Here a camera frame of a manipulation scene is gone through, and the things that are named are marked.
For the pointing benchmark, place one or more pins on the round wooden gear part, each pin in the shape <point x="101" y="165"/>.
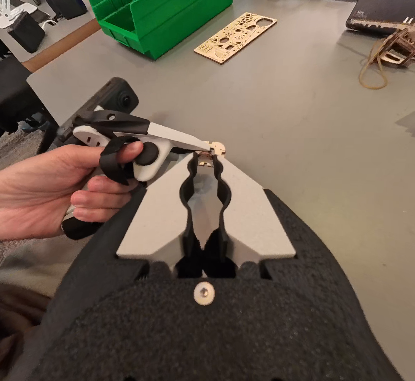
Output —
<point x="217" y="147"/>

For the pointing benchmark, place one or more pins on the green plastic bin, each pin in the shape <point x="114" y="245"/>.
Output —
<point x="181" y="24"/>

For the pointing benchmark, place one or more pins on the laser-cut wooden parts sheet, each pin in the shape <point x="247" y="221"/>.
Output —
<point x="236" y="37"/>

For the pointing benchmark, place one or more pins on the person's left hand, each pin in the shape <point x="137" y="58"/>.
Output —
<point x="39" y="193"/>

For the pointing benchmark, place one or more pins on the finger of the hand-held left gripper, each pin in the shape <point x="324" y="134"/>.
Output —
<point x="168" y="134"/>

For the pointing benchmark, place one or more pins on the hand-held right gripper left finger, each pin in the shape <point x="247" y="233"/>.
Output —
<point x="152" y="222"/>

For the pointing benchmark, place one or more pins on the tan rubber band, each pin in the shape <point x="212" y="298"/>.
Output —
<point x="373" y="88"/>

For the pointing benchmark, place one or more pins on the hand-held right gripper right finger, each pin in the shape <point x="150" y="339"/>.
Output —
<point x="256" y="225"/>

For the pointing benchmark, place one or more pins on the assembled wooden model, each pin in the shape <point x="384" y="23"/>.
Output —
<point x="397" y="47"/>

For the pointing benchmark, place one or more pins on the black block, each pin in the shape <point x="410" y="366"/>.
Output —
<point x="64" y="3"/>
<point x="26" y="34"/>

